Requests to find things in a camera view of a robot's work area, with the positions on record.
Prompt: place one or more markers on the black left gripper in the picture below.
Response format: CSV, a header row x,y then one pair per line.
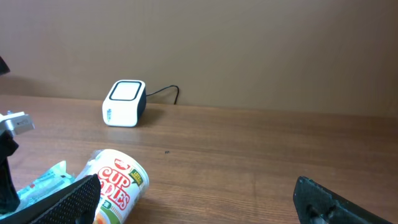
x,y
9,197

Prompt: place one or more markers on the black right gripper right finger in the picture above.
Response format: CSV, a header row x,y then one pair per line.
x,y
315,203

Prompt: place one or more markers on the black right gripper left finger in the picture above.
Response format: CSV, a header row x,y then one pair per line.
x,y
76,203

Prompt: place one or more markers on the light green snack packet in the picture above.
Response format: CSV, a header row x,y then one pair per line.
x,y
51,181

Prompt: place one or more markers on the white barcode scanner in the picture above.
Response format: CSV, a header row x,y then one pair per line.
x,y
125,103

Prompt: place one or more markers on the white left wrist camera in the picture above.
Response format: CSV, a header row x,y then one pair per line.
x,y
16,123

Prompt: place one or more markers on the cup noodles cup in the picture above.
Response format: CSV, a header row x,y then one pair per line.
x,y
123,182

